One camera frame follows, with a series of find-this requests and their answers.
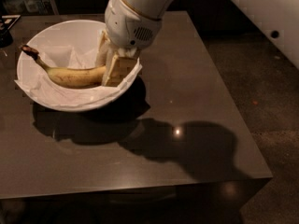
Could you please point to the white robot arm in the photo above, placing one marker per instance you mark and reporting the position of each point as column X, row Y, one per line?
column 278, row 20

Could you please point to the white paper liner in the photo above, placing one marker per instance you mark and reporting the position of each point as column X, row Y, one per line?
column 70, row 79

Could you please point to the white bowl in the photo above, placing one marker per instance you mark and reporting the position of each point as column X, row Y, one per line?
column 62, row 34

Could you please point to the shelf with bottles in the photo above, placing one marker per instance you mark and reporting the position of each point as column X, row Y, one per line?
column 28, row 7

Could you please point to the black object with label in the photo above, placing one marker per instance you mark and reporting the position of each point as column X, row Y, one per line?
column 6, row 23

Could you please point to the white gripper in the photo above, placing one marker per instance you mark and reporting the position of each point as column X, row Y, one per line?
column 129, row 27

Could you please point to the yellow banana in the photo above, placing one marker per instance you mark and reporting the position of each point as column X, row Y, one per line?
column 67, row 77

